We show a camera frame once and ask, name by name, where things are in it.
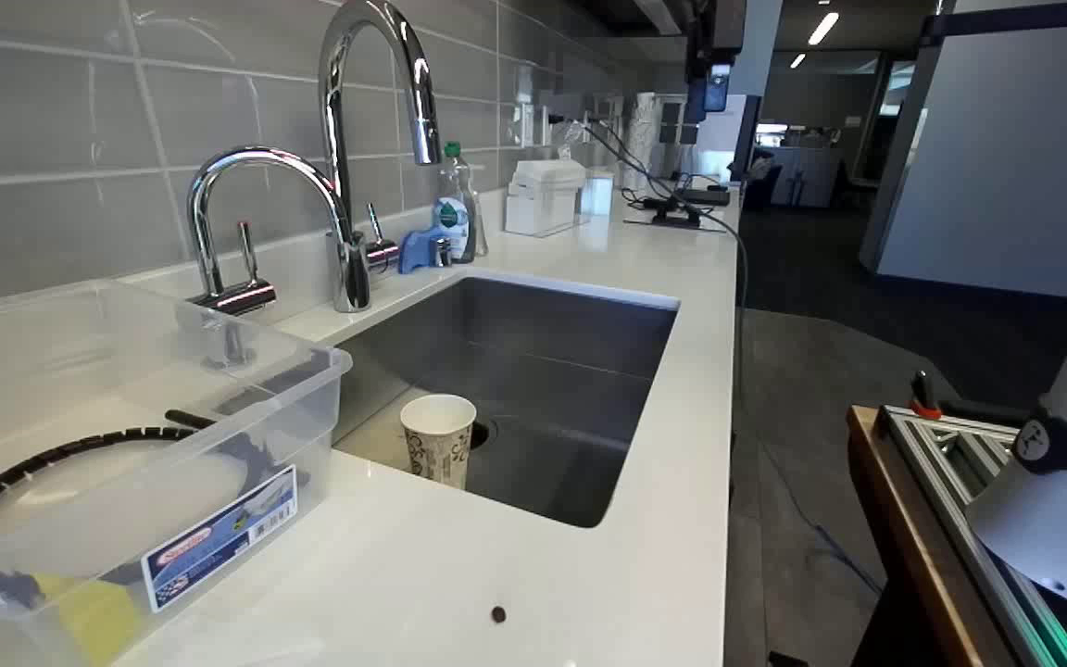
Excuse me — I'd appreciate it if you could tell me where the patterned white paper cup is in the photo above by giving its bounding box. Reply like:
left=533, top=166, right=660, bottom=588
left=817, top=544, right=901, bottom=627
left=395, top=388, right=480, bottom=493

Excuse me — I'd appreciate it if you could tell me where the stainless steel sink basin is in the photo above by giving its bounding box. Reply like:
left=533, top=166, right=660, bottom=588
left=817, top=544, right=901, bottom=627
left=330, top=276, right=681, bottom=534

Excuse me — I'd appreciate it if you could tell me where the white translucent plastic container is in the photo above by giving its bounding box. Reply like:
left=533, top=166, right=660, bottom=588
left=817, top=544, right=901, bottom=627
left=501, top=144, right=592, bottom=242

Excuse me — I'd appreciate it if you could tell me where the green-capped dish soap bottle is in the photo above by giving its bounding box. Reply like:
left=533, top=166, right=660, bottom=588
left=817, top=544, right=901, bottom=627
left=429, top=137, right=490, bottom=266

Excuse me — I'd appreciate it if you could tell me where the white background appliance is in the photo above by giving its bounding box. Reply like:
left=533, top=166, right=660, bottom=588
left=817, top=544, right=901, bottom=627
left=622, top=88, right=689, bottom=193

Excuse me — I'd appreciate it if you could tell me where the tall chrome gooseneck faucet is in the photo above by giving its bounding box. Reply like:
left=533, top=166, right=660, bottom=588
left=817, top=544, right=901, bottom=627
left=313, top=0, right=443, bottom=317

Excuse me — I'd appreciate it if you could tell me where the clear plastic storage bin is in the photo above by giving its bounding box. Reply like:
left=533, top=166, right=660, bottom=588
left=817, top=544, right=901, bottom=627
left=0, top=277, right=354, bottom=667

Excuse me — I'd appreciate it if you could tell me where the small chrome curved faucet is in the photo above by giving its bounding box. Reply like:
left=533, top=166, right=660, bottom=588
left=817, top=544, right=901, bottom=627
left=182, top=144, right=360, bottom=317

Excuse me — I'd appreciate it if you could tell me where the wooden table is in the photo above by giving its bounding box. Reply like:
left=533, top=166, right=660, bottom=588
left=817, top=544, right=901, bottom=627
left=845, top=405, right=1023, bottom=667

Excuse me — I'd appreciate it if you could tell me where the ceiling light strip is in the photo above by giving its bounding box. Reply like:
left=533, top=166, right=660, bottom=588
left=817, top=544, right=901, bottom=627
left=803, top=6, right=845, bottom=53

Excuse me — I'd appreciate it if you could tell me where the yellow sponge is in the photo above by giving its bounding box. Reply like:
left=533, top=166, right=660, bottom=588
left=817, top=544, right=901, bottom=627
left=28, top=572, right=149, bottom=667

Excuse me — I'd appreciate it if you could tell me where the chrome faucet side handle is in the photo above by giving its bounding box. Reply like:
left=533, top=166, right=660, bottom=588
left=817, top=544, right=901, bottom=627
left=360, top=199, right=402, bottom=276

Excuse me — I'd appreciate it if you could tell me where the black camera stand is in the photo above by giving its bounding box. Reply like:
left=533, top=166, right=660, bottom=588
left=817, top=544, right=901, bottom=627
left=632, top=179, right=737, bottom=234

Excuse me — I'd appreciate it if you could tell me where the black thin cable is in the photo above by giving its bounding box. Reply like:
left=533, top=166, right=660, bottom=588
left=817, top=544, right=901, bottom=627
left=694, top=199, right=747, bottom=318

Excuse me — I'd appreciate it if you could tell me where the aluminium extrusion frame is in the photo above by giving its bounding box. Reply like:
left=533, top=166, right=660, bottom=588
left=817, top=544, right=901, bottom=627
left=875, top=405, right=1067, bottom=667

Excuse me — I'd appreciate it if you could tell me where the black coiled cable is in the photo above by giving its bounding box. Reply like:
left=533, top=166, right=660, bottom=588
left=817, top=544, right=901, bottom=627
left=0, top=408, right=218, bottom=552

